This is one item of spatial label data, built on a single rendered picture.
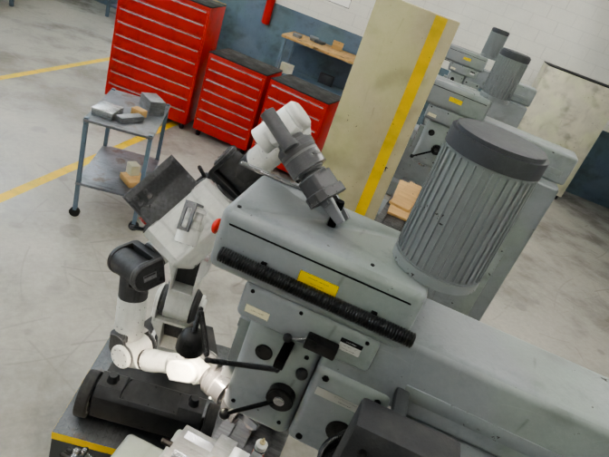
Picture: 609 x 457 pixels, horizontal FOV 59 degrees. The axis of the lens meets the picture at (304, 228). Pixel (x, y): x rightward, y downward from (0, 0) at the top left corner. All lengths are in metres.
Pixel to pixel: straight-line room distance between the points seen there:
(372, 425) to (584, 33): 9.55
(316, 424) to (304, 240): 0.49
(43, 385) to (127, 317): 1.56
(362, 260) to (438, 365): 0.29
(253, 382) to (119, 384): 1.14
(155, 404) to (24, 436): 0.83
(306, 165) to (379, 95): 1.74
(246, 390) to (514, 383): 0.64
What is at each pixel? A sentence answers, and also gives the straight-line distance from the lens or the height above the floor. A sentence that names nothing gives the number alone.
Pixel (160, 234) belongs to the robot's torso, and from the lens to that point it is 1.67.
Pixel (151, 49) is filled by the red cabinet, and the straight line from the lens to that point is 6.61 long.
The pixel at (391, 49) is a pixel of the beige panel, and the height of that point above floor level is 2.08.
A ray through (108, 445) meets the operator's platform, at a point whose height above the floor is 0.40.
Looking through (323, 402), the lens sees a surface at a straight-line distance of 1.34.
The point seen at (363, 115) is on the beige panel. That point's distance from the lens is 2.92.
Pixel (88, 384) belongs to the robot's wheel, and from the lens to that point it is 2.47.
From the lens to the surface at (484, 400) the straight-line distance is 1.28.
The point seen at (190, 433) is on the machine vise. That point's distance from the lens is 1.85.
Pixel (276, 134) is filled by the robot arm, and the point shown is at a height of 2.04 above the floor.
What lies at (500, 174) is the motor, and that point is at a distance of 1.05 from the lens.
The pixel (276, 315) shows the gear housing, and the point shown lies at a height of 1.68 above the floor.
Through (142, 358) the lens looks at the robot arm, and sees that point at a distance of 1.79.
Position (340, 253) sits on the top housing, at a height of 1.89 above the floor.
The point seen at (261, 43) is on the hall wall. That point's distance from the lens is 10.79.
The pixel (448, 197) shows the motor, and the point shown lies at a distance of 1.08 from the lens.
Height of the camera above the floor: 2.42
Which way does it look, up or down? 27 degrees down
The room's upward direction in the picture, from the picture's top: 20 degrees clockwise
